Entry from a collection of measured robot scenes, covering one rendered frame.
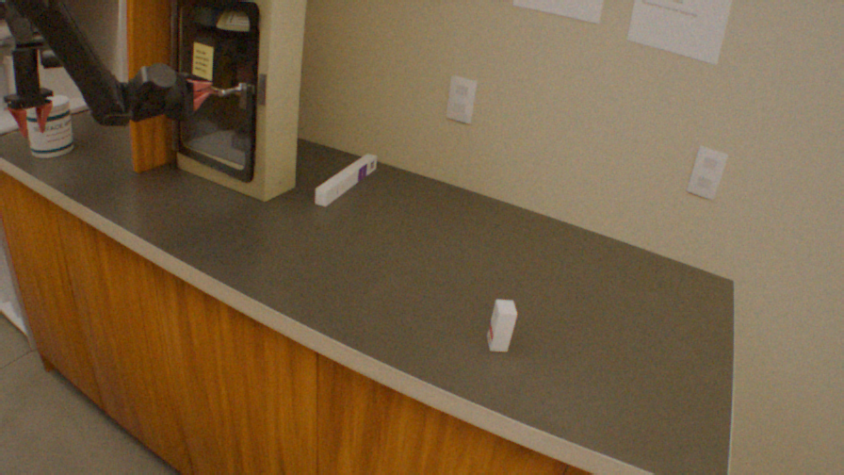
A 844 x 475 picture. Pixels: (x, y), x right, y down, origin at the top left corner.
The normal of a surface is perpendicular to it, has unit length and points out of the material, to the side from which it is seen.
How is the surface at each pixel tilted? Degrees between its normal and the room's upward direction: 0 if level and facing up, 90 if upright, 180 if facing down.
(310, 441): 90
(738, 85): 90
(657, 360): 0
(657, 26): 90
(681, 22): 90
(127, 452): 0
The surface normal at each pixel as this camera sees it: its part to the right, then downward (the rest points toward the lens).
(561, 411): 0.12, -0.88
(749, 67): -0.47, 0.37
